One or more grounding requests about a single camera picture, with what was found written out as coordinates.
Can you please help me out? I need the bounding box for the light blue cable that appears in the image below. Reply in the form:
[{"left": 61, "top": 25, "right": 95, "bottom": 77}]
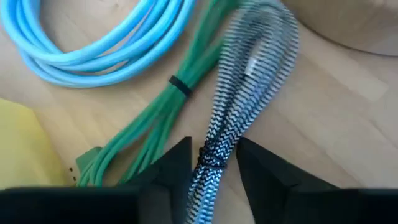
[{"left": 0, "top": 0, "right": 198, "bottom": 90}]

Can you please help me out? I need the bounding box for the yellow plastic tray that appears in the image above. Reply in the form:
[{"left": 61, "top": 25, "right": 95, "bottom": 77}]
[{"left": 0, "top": 98, "right": 68, "bottom": 190}]

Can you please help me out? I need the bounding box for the black white braided cable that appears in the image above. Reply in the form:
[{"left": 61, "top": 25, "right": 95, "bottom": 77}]
[{"left": 185, "top": 0, "right": 301, "bottom": 224}]

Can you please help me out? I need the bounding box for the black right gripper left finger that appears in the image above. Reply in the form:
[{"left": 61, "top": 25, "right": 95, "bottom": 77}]
[{"left": 0, "top": 136, "right": 193, "bottom": 224}]

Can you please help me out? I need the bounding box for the white shade wooden base lamp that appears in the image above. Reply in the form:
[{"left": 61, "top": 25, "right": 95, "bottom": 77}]
[{"left": 281, "top": 0, "right": 398, "bottom": 57}]

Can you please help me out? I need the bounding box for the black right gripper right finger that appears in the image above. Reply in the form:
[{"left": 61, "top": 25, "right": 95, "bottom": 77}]
[{"left": 236, "top": 136, "right": 398, "bottom": 224}]

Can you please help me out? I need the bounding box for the green cable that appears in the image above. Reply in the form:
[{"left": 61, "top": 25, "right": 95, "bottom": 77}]
[{"left": 76, "top": 0, "right": 246, "bottom": 187}]

